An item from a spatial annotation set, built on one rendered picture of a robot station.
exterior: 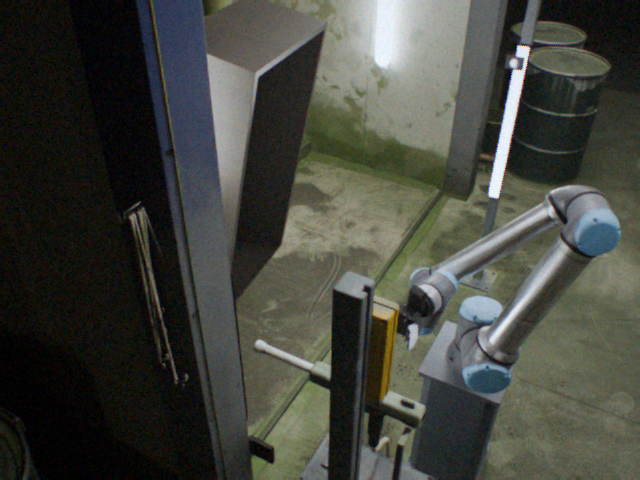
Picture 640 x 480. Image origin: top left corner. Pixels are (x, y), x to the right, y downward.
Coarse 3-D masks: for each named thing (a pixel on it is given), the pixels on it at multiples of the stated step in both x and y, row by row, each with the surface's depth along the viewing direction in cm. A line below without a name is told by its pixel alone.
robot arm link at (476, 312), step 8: (480, 296) 212; (464, 304) 208; (472, 304) 208; (480, 304) 208; (488, 304) 208; (496, 304) 208; (464, 312) 205; (472, 312) 204; (480, 312) 204; (488, 312) 204; (496, 312) 204; (464, 320) 206; (472, 320) 202; (480, 320) 201; (488, 320) 201; (456, 328) 214; (464, 328) 205; (472, 328) 202; (480, 328) 200; (456, 336) 215; (456, 344) 215
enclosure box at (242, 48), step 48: (240, 0) 232; (240, 48) 199; (288, 48) 206; (240, 96) 195; (288, 96) 258; (240, 144) 206; (288, 144) 272; (240, 192) 220; (288, 192) 288; (240, 240) 306; (240, 288) 281
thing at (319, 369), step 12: (264, 348) 161; (288, 360) 158; (300, 360) 157; (312, 372) 153; (324, 372) 153; (324, 384) 153; (396, 396) 146; (372, 408) 149; (384, 408) 146; (396, 408) 144; (408, 408) 144; (420, 408) 144; (372, 420) 152; (408, 420) 144; (420, 420) 143; (372, 432) 155; (372, 444) 158
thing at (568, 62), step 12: (540, 60) 418; (552, 60) 418; (564, 60) 418; (576, 60) 419; (588, 60) 419; (600, 60) 417; (564, 72) 399; (576, 72) 400; (588, 72) 400; (600, 72) 400
